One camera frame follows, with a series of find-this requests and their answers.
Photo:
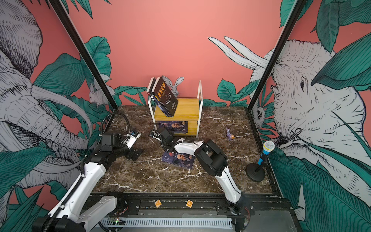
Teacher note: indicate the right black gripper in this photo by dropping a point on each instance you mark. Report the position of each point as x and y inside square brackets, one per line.
[171, 133]

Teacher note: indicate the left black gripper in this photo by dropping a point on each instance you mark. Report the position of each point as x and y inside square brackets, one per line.
[131, 155]

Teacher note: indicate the dark purple book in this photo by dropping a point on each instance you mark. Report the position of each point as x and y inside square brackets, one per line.
[176, 126]
[179, 159]

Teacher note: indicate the purple book yellow label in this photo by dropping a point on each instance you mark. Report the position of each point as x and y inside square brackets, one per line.
[160, 105]

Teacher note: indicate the black book yellow title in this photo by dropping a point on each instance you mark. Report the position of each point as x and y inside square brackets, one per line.
[163, 94]

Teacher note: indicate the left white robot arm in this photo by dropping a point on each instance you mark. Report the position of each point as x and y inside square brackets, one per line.
[67, 215]

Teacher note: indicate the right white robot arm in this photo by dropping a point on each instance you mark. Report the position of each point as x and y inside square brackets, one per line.
[214, 162]

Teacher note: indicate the dark purple bottom book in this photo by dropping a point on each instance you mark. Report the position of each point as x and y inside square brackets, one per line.
[179, 159]

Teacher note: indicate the white wooden two-tier shelf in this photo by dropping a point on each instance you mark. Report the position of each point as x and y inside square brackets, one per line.
[189, 109]

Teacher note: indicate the small purple toy figure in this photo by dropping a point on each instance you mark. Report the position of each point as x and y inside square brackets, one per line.
[229, 135]

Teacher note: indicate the left orange sticker tag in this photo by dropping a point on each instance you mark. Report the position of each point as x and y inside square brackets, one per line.
[158, 203]

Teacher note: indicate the orange sticker tag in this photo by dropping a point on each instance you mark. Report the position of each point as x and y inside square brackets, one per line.
[189, 203]
[158, 203]

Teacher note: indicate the right orange sticker tag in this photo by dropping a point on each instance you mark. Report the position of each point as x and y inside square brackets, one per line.
[189, 203]

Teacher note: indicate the blue microphone on stand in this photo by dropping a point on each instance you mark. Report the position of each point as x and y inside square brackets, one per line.
[255, 171]

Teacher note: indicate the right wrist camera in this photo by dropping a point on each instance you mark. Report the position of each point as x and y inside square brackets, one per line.
[154, 135]

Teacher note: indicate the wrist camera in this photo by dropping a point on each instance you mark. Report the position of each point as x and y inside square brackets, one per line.
[154, 135]
[113, 140]

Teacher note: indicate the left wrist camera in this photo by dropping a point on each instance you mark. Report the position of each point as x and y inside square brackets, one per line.
[113, 140]

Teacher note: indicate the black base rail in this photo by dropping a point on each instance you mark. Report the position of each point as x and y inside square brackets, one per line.
[201, 201]

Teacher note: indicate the white slotted cable duct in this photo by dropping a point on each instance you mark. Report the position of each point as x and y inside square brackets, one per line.
[161, 222]

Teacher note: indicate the right black frame post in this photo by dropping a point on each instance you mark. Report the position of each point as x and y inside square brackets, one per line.
[289, 25]

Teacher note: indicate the black frame post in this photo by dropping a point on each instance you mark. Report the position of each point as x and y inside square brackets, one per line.
[62, 14]
[289, 25]

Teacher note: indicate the left black frame post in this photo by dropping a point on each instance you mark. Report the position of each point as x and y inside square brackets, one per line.
[62, 14]

